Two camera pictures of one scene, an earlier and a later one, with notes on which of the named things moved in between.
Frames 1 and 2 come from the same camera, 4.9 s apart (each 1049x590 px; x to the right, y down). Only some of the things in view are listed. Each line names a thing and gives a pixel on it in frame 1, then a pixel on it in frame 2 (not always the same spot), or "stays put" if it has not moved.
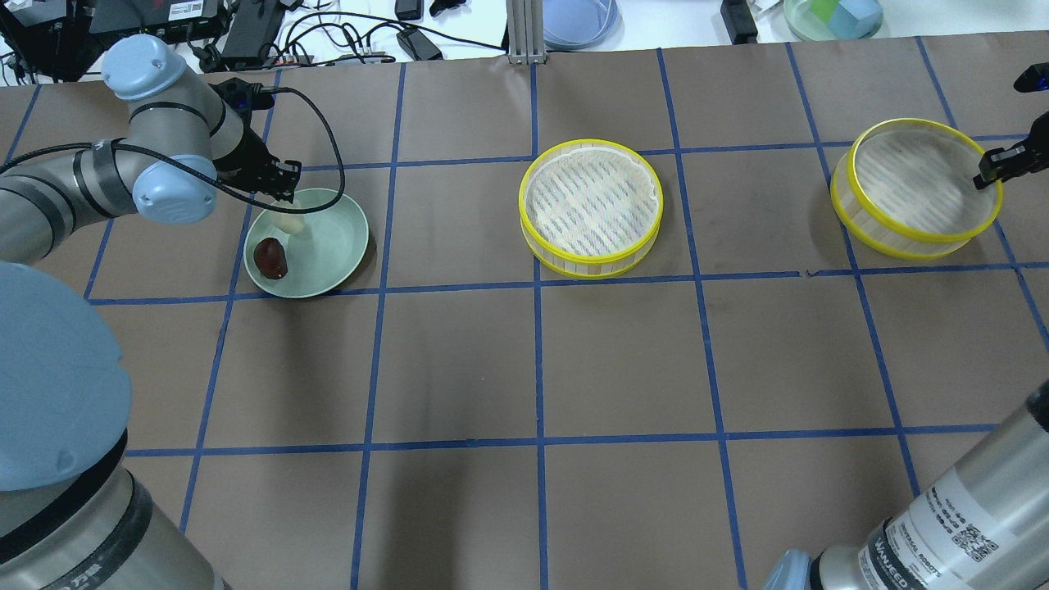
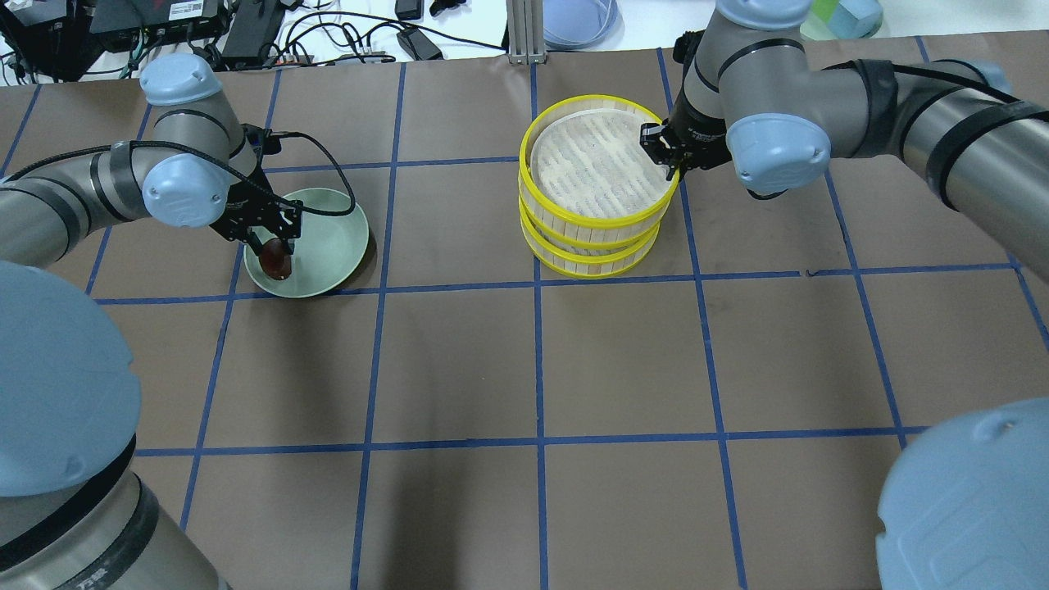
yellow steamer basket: x=905 y=188 -> x=584 y=178
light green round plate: x=323 y=254 stays put
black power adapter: x=416 y=46 stays put
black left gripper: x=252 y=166 -> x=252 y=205
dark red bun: x=270 y=258 stays put
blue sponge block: x=856 y=19 stays put
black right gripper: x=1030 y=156 -> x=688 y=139
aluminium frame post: x=525 y=32 stays put
